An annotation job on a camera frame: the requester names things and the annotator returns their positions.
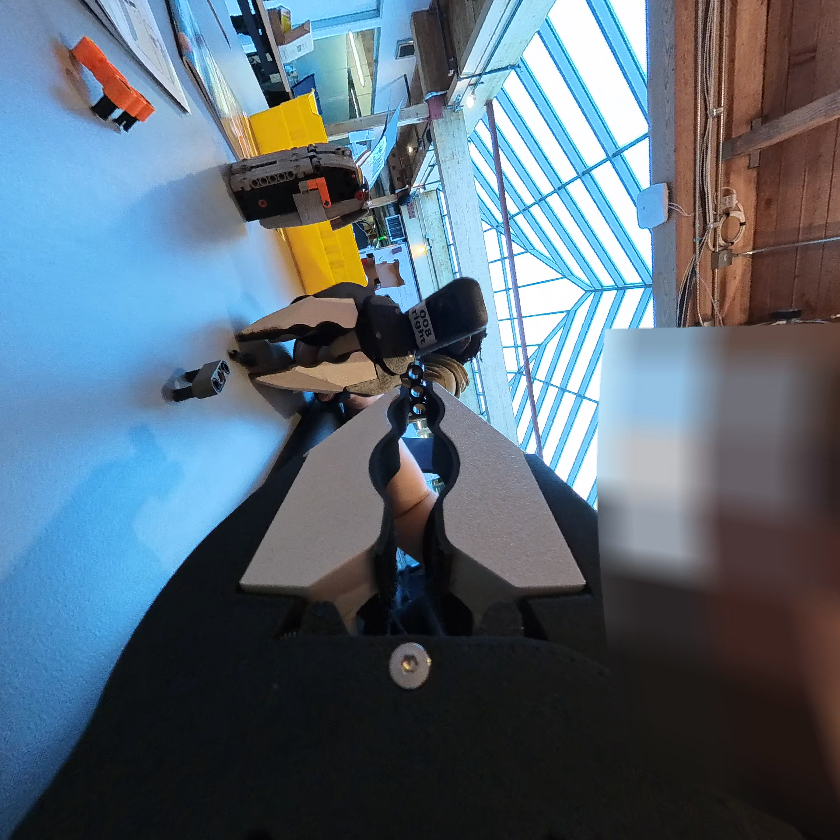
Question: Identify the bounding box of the orange and black brick assembly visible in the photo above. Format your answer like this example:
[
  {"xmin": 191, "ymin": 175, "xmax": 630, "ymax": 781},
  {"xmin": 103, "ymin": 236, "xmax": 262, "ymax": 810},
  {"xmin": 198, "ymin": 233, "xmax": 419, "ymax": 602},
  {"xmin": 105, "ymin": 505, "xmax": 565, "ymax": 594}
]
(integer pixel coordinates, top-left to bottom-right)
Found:
[{"xmin": 69, "ymin": 36, "xmax": 156, "ymax": 132}]

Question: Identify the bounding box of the small grey brick beam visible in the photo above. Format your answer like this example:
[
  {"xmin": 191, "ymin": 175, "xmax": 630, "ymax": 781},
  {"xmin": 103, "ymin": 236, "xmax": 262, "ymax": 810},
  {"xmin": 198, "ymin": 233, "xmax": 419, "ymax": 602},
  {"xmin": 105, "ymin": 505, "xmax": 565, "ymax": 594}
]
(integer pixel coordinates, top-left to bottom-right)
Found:
[{"xmin": 172, "ymin": 360, "xmax": 232, "ymax": 401}]

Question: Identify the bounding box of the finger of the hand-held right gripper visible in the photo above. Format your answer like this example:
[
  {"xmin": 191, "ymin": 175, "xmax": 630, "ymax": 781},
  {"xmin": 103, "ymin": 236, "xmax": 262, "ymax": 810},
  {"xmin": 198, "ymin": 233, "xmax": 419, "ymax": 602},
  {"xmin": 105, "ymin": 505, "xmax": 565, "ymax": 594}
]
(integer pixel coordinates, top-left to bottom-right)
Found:
[
  {"xmin": 236, "ymin": 295, "xmax": 370, "ymax": 345},
  {"xmin": 252, "ymin": 357, "xmax": 396, "ymax": 401}
]

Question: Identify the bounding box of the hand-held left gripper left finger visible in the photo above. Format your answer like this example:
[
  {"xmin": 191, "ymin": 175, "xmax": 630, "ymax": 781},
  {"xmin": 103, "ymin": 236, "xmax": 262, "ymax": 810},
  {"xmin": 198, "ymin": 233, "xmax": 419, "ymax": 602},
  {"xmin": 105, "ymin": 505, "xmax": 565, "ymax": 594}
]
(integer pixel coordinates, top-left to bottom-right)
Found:
[{"xmin": 239, "ymin": 394, "xmax": 403, "ymax": 634}]

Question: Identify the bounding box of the printed instruction booklet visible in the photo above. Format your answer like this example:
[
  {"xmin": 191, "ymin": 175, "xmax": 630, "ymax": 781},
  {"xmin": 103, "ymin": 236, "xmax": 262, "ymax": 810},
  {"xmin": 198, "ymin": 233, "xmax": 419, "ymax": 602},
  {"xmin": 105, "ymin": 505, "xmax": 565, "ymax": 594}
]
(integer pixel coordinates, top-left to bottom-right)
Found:
[{"xmin": 82, "ymin": 0, "xmax": 191, "ymax": 114}]

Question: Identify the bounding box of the yellow plastic bin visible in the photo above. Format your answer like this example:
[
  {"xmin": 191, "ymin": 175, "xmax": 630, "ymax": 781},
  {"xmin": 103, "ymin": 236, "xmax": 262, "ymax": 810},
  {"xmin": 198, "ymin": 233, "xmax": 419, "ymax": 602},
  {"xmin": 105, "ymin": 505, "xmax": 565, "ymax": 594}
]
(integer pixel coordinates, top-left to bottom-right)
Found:
[{"xmin": 248, "ymin": 91, "xmax": 370, "ymax": 296}]

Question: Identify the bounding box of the glass skylight window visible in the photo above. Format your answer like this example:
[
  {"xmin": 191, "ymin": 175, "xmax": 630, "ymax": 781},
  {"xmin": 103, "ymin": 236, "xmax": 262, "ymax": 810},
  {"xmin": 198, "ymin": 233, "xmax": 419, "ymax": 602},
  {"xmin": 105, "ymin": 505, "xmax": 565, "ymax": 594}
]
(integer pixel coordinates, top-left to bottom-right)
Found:
[{"xmin": 467, "ymin": 0, "xmax": 655, "ymax": 506}]

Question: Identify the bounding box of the person's right forearm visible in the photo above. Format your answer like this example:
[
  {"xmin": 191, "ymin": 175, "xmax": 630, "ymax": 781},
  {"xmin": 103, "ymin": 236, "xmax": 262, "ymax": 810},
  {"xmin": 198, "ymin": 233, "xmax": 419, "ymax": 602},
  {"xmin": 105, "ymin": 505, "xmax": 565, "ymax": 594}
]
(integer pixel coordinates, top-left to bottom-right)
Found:
[{"xmin": 392, "ymin": 440, "xmax": 439, "ymax": 565}]

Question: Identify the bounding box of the bundle of white cables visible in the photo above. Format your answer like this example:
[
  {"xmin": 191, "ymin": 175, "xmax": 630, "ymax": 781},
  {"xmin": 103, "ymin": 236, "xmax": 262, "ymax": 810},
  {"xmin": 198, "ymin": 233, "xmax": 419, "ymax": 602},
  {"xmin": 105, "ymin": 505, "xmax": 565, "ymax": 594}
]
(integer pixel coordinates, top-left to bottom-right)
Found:
[{"xmin": 677, "ymin": 0, "xmax": 749, "ymax": 327}]

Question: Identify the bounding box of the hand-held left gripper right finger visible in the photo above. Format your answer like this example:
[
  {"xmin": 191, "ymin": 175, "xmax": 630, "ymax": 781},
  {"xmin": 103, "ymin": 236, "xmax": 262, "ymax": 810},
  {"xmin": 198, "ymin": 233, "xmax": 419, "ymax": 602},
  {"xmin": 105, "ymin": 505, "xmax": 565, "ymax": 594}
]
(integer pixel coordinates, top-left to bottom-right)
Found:
[{"xmin": 425, "ymin": 384, "xmax": 588, "ymax": 627}]

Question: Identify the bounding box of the cardboard box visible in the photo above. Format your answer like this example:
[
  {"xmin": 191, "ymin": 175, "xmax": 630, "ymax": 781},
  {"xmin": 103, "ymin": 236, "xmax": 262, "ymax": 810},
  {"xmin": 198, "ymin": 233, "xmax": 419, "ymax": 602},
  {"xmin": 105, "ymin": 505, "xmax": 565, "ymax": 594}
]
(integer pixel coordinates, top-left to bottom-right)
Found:
[{"xmin": 265, "ymin": 5, "xmax": 316, "ymax": 64}]

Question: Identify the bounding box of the grey and black brick model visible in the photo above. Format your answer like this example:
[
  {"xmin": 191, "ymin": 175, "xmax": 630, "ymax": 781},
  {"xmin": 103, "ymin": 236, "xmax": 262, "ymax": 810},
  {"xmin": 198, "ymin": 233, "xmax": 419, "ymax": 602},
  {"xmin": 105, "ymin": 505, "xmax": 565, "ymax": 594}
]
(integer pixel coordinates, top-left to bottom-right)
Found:
[{"xmin": 230, "ymin": 146, "xmax": 368, "ymax": 231}]

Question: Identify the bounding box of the white wall access point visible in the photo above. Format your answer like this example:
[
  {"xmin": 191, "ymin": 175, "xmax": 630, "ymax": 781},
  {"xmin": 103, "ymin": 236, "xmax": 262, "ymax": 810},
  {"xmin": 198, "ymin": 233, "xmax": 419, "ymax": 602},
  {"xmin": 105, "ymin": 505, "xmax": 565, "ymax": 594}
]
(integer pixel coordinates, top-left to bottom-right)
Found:
[{"xmin": 637, "ymin": 184, "xmax": 670, "ymax": 229}]

